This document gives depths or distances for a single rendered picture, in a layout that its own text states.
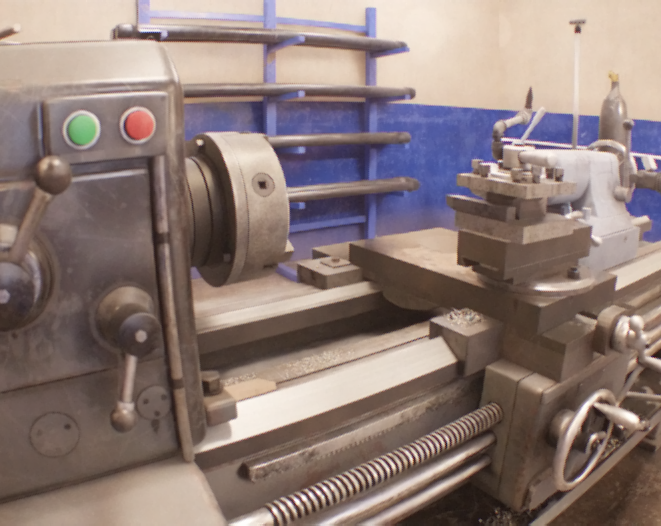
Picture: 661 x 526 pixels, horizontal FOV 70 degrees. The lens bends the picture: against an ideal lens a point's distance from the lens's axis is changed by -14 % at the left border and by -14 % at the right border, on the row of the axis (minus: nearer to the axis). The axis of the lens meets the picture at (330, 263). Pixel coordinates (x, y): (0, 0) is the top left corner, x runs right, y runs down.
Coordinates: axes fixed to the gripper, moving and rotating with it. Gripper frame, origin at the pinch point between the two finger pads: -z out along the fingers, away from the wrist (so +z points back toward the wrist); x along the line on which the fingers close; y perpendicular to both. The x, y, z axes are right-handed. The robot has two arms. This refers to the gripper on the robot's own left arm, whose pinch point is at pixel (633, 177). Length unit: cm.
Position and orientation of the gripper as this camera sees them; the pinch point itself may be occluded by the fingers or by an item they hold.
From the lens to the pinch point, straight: 182.6
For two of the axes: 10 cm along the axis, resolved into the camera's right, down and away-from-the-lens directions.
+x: 8.2, -1.6, 5.5
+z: 5.7, 2.3, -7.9
